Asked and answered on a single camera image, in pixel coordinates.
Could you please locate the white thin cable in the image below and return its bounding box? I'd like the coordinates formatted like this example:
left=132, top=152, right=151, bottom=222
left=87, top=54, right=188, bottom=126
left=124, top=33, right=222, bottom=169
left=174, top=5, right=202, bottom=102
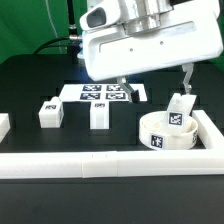
left=45, top=0, right=64, bottom=55

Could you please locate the black upright cable connector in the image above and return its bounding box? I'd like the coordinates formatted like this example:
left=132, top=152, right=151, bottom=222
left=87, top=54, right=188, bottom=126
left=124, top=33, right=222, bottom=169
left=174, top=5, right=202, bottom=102
left=66, top=0, right=78, bottom=35

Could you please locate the black cable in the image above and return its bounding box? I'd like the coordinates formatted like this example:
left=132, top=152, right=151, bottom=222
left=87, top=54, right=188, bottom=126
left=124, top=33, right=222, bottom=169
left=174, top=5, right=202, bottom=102
left=33, top=35, right=83, bottom=55

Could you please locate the white U-shaped fence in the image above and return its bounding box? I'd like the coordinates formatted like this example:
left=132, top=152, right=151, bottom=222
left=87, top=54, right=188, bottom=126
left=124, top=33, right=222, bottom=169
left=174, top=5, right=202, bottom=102
left=0, top=110, right=224, bottom=179

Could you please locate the white round stool seat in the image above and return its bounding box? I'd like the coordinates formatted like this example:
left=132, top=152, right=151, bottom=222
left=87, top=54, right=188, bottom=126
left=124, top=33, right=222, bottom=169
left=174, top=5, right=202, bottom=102
left=139, top=111, right=198, bottom=150

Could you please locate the white marker sheet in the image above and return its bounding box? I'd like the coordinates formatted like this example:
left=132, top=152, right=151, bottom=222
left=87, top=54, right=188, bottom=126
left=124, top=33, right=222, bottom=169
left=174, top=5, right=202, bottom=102
left=58, top=83, right=148, bottom=103

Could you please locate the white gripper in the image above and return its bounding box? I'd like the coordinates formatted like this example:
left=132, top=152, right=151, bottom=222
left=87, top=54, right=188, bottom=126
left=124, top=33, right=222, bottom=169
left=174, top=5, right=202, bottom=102
left=80, top=0, right=223, bottom=102

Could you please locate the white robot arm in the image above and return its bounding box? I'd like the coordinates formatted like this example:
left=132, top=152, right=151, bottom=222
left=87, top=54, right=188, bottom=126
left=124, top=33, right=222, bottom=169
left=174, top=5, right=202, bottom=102
left=80, top=0, right=223, bottom=102

